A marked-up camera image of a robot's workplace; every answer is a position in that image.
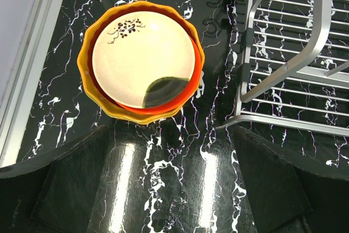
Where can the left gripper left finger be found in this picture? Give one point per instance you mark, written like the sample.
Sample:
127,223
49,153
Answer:
55,191

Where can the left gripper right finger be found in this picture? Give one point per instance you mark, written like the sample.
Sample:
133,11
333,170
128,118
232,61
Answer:
288,192

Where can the cream plate with dark patch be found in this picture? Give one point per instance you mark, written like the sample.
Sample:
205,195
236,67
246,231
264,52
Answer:
143,59

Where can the yellow scalloped plate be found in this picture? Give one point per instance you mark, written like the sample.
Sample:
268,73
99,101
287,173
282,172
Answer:
84,59

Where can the red-orange scalloped plate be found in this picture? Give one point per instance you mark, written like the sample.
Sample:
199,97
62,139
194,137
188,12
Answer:
187,93

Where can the metal wire dish rack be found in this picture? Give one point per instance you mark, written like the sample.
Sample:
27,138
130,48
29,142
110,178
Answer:
292,69

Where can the left aluminium frame post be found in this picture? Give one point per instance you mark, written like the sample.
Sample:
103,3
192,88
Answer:
24,80

